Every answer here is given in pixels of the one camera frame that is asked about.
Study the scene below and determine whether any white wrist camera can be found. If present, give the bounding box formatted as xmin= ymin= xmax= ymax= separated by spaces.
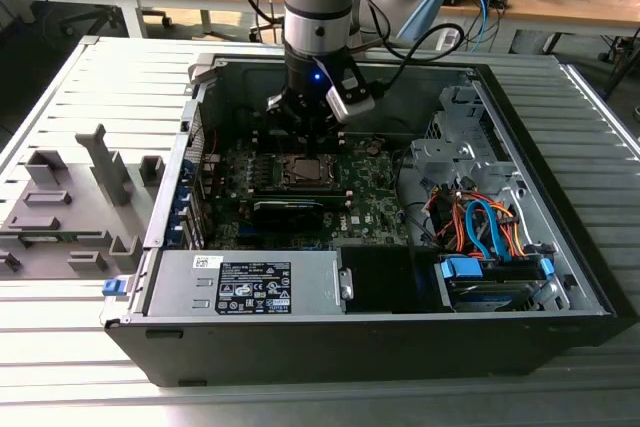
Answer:
xmin=324 ymin=84 xmax=377 ymax=124

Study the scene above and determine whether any hard disk in blue carrier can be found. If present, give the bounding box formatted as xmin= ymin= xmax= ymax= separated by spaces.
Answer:
xmin=433 ymin=253 xmax=557 ymax=314

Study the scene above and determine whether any green RAM stick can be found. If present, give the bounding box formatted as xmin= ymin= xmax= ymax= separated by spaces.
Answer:
xmin=17 ymin=230 xmax=104 ymax=244

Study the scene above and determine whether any metal drive cage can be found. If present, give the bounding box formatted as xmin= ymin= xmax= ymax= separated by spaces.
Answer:
xmin=399 ymin=85 xmax=526 ymax=198

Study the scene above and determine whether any silver Intel CPU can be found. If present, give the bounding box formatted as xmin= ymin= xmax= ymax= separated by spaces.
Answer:
xmin=292 ymin=159 xmax=325 ymax=182

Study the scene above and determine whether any grey parts rack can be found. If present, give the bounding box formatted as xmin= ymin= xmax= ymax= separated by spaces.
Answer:
xmin=0 ymin=122 xmax=166 ymax=282

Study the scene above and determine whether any metal socket cover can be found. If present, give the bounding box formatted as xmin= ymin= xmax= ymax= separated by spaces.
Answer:
xmin=280 ymin=153 xmax=337 ymax=187

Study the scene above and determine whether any CPU socket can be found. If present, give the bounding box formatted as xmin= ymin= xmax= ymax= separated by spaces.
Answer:
xmin=277 ymin=152 xmax=339 ymax=188

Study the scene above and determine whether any orange wire bundle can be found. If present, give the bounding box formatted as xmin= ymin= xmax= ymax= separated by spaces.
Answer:
xmin=432 ymin=186 xmax=529 ymax=261

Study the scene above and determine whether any blue flat wire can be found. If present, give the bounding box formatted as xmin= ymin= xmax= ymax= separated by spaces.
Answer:
xmin=463 ymin=199 xmax=509 ymax=263

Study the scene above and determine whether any black graphics card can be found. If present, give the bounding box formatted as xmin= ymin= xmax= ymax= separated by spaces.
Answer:
xmin=251 ymin=198 xmax=326 ymax=234

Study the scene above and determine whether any long black cable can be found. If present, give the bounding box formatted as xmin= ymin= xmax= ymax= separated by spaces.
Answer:
xmin=394 ymin=146 xmax=439 ymax=251

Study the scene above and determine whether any black PC case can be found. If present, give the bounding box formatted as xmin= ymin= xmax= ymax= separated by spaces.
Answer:
xmin=102 ymin=54 xmax=632 ymax=388

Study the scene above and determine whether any green motherboard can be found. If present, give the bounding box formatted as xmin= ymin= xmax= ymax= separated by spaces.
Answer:
xmin=199 ymin=134 xmax=416 ymax=253

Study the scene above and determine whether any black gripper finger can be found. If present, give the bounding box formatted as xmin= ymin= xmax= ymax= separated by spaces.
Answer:
xmin=313 ymin=99 xmax=335 ymax=159
xmin=266 ymin=93 xmax=316 ymax=159

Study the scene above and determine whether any blue hanging cable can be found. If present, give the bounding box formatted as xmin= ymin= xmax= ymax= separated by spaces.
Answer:
xmin=474 ymin=0 xmax=503 ymax=51

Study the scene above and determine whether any black camera cable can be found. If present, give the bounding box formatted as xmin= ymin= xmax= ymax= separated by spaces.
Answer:
xmin=372 ymin=22 xmax=466 ymax=98

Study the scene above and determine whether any grey power supply unit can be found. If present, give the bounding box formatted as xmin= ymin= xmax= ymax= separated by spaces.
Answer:
xmin=143 ymin=249 xmax=347 ymax=319

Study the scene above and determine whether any grey case release latch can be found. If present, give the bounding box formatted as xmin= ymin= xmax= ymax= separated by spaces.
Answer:
xmin=187 ymin=52 xmax=225 ymax=98

